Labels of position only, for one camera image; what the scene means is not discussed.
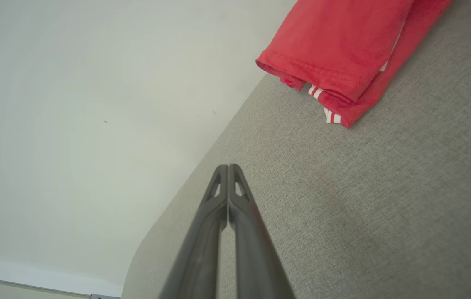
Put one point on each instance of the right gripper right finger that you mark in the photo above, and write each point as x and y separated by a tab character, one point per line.
256	257

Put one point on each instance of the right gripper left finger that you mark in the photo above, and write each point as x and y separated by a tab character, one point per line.
198	257

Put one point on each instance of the red jersey with white sleeves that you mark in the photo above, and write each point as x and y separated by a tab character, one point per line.
335	41

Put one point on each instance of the red mesh shorts white trim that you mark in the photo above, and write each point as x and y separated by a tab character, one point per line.
401	58

